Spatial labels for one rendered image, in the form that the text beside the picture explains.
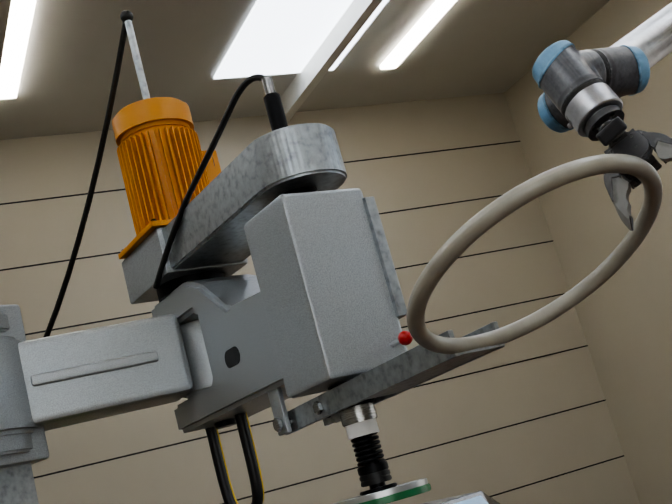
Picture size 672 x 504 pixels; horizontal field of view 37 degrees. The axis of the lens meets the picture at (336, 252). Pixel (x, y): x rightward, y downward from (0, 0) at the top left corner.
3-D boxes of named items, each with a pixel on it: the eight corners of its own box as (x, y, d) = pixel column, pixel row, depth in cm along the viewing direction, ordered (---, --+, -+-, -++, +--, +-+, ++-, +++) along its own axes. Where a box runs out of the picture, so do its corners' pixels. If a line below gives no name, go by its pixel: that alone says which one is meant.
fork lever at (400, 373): (272, 438, 232) (266, 418, 234) (340, 422, 243) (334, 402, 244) (440, 359, 177) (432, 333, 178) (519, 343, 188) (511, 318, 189)
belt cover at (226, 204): (132, 316, 289) (120, 262, 293) (210, 305, 303) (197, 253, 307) (280, 192, 212) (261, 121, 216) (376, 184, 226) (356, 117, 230)
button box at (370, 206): (379, 326, 226) (346, 209, 232) (389, 324, 227) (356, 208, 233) (399, 316, 219) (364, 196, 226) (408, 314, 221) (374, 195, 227)
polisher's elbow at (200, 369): (192, 393, 264) (175, 322, 268) (177, 405, 281) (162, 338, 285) (259, 378, 271) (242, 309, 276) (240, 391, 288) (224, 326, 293)
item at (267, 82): (273, 149, 233) (255, 82, 237) (288, 149, 236) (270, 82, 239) (281, 142, 230) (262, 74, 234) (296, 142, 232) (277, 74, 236)
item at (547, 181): (367, 377, 170) (360, 363, 172) (568, 335, 197) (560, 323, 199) (500, 172, 138) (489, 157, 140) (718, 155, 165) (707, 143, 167)
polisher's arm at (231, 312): (186, 472, 274) (147, 303, 285) (259, 454, 287) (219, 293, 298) (313, 421, 215) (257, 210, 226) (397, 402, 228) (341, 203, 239)
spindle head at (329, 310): (258, 425, 235) (213, 247, 244) (335, 408, 247) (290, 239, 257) (333, 393, 206) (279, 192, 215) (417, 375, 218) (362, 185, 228)
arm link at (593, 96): (599, 75, 168) (554, 113, 171) (616, 94, 165) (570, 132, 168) (616, 94, 175) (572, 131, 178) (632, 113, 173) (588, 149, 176)
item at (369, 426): (342, 442, 218) (338, 426, 219) (368, 435, 222) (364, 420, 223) (359, 436, 213) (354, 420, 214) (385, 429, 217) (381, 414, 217)
